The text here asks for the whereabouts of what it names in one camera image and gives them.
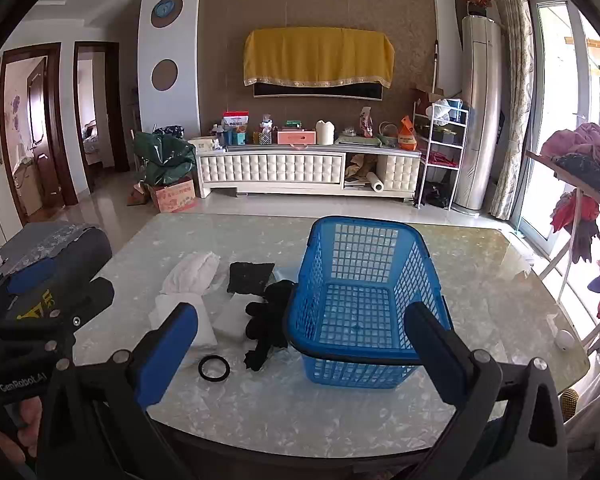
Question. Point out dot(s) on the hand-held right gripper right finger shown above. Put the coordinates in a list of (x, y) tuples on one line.
[(432, 355)]

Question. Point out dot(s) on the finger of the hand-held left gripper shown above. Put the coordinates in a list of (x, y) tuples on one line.
[(30, 347), (92, 295)]

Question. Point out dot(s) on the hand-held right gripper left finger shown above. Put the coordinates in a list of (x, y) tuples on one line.
[(167, 355)]

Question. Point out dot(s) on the large white textured pad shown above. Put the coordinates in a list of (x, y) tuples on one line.
[(190, 327)]

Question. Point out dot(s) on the small white textured pad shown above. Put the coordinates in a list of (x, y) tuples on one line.
[(235, 317)]

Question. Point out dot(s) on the blue plastic basket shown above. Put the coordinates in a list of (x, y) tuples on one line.
[(330, 260)]

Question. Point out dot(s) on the person's left hand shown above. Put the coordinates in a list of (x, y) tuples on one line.
[(24, 422)]

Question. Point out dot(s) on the white bundled cloth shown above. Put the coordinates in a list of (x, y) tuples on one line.
[(190, 272)]

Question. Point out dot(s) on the black glove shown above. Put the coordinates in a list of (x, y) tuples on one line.
[(270, 315)]

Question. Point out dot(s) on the black square cloth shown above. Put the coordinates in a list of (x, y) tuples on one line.
[(250, 277)]

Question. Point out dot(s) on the printed cardboard box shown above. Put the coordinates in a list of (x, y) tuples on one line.
[(172, 197)]

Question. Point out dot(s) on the white round gadget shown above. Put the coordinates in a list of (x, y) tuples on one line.
[(563, 340)]

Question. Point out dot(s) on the green plastic bag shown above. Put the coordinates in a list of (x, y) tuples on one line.
[(162, 157)]

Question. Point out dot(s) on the black plastic bag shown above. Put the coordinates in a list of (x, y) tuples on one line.
[(437, 195)]

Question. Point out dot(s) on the brown wooden door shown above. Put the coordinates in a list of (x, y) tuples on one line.
[(37, 105)]

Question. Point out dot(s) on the paper towel roll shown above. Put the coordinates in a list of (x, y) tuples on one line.
[(375, 182)]

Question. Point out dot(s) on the red cloth on rack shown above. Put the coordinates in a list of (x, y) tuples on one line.
[(442, 160)]

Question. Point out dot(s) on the red hanging clothes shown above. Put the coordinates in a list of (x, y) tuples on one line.
[(575, 215)]

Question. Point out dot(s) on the white tufted TV cabinet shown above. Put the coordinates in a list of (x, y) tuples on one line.
[(270, 167)]

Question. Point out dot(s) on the orange packet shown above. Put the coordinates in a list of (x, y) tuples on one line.
[(408, 137)]

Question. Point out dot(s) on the red and white snack bag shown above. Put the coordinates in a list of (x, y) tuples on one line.
[(235, 127)]

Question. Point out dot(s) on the wooden clothes drying rack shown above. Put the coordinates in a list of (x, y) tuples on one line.
[(580, 187)]

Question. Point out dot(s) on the small wicker basket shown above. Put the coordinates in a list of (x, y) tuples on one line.
[(389, 135)]

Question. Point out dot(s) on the tall snack packet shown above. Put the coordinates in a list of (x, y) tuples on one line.
[(365, 122)]

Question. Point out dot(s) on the white plastic bag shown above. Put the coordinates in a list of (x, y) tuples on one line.
[(442, 111)]

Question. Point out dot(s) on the cream ribbed jar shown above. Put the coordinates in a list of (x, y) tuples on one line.
[(325, 133)]

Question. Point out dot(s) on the standing air conditioner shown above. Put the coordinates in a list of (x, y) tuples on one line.
[(477, 110)]

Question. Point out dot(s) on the pink box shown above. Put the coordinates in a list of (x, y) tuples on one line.
[(296, 137)]

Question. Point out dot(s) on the pile of pink clothes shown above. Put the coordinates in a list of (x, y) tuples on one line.
[(590, 142)]

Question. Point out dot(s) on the patterned curtain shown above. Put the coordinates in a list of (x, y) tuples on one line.
[(515, 85)]

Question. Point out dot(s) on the black television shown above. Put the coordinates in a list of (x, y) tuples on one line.
[(320, 92)]

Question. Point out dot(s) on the yellow fringed cloth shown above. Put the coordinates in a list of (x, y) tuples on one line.
[(320, 55)]

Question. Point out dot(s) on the brown door frame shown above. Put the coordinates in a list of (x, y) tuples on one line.
[(112, 110)]

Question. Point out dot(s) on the round brown wall plaque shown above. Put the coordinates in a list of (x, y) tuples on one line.
[(165, 74)]

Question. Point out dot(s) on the round wall plaque blue plate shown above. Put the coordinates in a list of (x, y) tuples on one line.
[(166, 10)]

